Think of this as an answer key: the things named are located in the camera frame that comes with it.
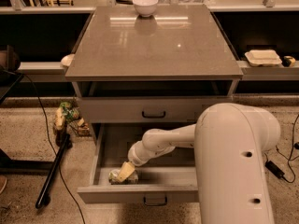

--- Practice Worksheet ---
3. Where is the black power adapter with cable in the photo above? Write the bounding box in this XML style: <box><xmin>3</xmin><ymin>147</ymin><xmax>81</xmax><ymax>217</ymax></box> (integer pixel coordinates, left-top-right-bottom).
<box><xmin>264</xmin><ymin>115</ymin><xmax>299</xmax><ymax>184</ymax></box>

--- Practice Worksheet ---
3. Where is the grey drawer cabinet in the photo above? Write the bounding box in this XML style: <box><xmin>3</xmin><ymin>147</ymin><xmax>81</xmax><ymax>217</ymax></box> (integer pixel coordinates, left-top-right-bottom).
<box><xmin>64</xmin><ymin>5</ymin><xmax>244</xmax><ymax>146</ymax></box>

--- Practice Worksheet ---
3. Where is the closed grey upper drawer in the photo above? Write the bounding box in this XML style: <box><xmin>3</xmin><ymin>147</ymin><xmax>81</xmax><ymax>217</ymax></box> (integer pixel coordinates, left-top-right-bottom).
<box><xmin>77</xmin><ymin>97</ymin><xmax>233</xmax><ymax>123</ymax></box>

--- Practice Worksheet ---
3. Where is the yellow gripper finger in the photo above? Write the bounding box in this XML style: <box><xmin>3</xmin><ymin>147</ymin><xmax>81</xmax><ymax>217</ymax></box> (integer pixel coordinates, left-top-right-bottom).
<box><xmin>116</xmin><ymin>161</ymin><xmax>135</xmax><ymax>183</ymax></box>

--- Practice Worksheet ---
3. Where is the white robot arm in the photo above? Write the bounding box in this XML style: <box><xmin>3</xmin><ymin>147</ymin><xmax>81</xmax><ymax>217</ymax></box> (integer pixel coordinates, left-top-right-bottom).
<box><xmin>116</xmin><ymin>103</ymin><xmax>280</xmax><ymax>224</ymax></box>

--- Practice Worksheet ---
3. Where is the yellow tape measure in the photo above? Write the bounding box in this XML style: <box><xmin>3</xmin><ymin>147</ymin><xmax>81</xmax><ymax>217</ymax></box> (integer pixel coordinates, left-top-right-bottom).
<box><xmin>282</xmin><ymin>56</ymin><xmax>296</xmax><ymax>67</ymax></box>

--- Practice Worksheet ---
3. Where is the black floor cable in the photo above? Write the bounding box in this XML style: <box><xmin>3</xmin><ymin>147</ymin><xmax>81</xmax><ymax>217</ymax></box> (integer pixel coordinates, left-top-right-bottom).
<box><xmin>23</xmin><ymin>74</ymin><xmax>87</xmax><ymax>224</ymax></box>

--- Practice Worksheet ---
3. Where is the white ceramic bowl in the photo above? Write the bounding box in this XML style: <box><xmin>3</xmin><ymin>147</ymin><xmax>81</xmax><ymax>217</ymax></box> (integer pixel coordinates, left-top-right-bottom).
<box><xmin>133</xmin><ymin>0</ymin><xmax>158</xmax><ymax>17</ymax></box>

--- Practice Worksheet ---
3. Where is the black middle drawer handle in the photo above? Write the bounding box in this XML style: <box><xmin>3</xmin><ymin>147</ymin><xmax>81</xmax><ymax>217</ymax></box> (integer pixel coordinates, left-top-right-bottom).
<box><xmin>143</xmin><ymin>197</ymin><xmax>168</xmax><ymax>207</ymax></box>

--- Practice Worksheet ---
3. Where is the open grey middle drawer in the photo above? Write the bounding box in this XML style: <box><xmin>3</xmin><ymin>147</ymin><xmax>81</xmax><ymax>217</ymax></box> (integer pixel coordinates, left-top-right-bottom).
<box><xmin>78</xmin><ymin>123</ymin><xmax>198</xmax><ymax>203</ymax></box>

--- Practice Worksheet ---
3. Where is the white foam takeout container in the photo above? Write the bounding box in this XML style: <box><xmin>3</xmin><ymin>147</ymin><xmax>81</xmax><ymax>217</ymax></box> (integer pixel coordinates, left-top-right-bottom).
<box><xmin>245</xmin><ymin>49</ymin><xmax>282</xmax><ymax>66</ymax></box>

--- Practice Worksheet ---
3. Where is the white plate on ledge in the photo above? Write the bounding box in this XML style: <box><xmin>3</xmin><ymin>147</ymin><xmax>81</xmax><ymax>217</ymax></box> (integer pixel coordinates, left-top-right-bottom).
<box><xmin>61</xmin><ymin>54</ymin><xmax>74</xmax><ymax>67</ymax></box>

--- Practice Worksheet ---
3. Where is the black upper drawer handle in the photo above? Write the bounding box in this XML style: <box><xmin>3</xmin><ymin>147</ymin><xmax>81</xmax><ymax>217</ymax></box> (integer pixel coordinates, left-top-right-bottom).
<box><xmin>141</xmin><ymin>111</ymin><xmax>166</xmax><ymax>119</ymax></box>

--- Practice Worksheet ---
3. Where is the green white 7up can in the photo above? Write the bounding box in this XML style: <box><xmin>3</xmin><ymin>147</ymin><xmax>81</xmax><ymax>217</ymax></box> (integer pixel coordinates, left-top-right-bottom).
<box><xmin>108</xmin><ymin>169</ymin><xmax>139</xmax><ymax>185</ymax></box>

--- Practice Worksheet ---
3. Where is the black drawer handle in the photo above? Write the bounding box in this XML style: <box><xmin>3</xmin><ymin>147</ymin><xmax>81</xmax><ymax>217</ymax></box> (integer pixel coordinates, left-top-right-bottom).
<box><xmin>141</xmin><ymin>111</ymin><xmax>166</xmax><ymax>119</ymax></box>
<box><xmin>143</xmin><ymin>197</ymin><xmax>168</xmax><ymax>207</ymax></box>

